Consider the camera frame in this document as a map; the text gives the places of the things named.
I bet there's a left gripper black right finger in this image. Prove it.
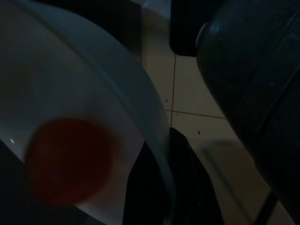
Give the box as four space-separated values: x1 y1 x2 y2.
169 127 225 225

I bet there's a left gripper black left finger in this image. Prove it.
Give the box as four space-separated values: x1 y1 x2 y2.
121 140 174 225

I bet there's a red tomato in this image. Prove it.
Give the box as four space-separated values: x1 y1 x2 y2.
24 118 118 208

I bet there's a white ceramic bowl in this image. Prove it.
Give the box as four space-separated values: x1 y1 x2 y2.
0 0 175 225

